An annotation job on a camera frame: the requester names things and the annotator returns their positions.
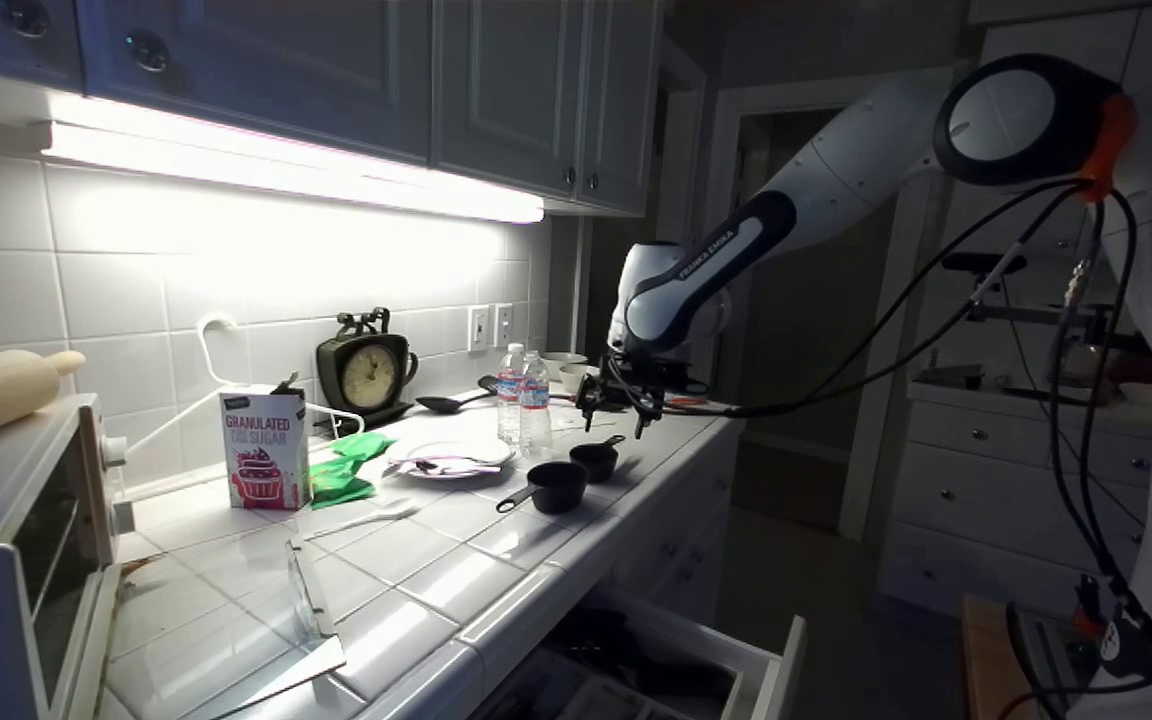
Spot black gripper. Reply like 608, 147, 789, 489
571, 349, 690, 428

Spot small black measuring scoop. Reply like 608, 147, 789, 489
569, 435, 621, 485

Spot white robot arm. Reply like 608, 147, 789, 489
571, 50, 1131, 428

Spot clear water bottle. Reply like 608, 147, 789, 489
498, 345, 554, 456

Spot white lower kitchen cabinets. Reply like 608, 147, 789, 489
365, 428, 734, 720

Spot black ladle spoon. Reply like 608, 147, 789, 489
415, 389, 494, 414

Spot white plate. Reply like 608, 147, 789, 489
387, 443, 511, 485

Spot white plastic spoon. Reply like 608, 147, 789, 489
287, 503, 420, 546

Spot upper kitchen cabinets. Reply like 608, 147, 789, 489
0, 0, 659, 215

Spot black vintage clock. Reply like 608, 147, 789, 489
318, 306, 420, 428

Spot open white cutlery drawer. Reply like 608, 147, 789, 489
471, 592, 808, 720

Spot green cloth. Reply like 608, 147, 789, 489
310, 430, 387, 503

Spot pink white carton box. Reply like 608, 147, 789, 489
219, 391, 310, 510

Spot white dresser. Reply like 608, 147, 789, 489
880, 383, 1098, 614

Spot white clothes hanger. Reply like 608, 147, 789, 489
123, 313, 365, 459

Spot under cabinet light bar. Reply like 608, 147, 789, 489
38, 91, 544, 224

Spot silver toaster oven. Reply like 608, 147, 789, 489
0, 395, 120, 720

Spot white wall outlets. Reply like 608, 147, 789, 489
463, 304, 511, 355

